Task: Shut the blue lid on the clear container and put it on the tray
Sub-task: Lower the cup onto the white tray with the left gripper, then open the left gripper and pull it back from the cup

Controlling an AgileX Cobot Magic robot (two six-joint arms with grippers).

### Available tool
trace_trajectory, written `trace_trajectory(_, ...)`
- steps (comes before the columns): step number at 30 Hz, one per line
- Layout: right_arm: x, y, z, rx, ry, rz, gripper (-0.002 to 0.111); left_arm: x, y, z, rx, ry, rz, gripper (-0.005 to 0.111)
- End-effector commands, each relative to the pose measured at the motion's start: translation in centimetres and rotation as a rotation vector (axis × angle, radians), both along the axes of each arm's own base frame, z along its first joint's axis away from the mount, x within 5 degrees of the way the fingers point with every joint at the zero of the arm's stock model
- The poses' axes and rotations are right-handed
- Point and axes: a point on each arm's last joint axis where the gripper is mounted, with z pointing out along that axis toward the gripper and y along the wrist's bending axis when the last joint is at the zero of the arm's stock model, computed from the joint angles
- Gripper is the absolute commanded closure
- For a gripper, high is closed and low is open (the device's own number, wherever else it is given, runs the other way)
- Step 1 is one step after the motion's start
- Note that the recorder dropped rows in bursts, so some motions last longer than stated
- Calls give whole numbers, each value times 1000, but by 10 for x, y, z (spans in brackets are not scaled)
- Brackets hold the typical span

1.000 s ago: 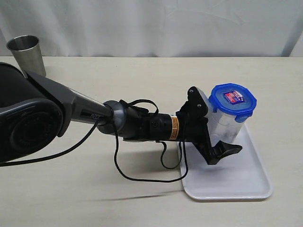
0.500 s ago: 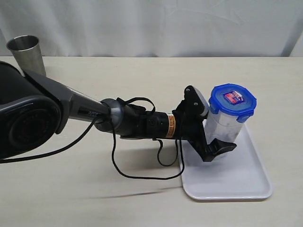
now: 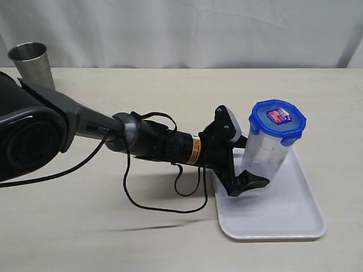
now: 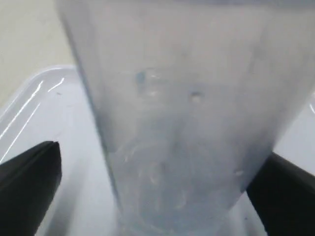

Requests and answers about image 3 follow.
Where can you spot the tall translucent plastic container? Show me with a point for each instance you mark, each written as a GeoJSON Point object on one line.
{"type": "Point", "coordinates": [264, 154]}

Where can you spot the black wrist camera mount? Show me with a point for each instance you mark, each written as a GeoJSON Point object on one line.
{"type": "Point", "coordinates": [224, 127]}

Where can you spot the white backdrop curtain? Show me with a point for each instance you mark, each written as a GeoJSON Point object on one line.
{"type": "Point", "coordinates": [188, 34]}

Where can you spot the stainless steel cup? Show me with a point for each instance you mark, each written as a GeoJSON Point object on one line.
{"type": "Point", "coordinates": [31, 60]}

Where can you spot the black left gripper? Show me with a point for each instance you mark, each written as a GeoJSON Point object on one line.
{"type": "Point", "coordinates": [217, 154]}

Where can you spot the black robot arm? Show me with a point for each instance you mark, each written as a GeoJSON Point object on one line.
{"type": "Point", "coordinates": [38, 123]}

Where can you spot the white rectangular tray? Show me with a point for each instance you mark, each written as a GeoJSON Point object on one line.
{"type": "Point", "coordinates": [287, 209]}

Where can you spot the blue plastic snap lid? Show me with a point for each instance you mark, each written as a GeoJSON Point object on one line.
{"type": "Point", "coordinates": [278, 119]}

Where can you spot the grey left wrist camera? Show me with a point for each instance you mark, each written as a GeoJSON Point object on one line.
{"type": "Point", "coordinates": [238, 130]}

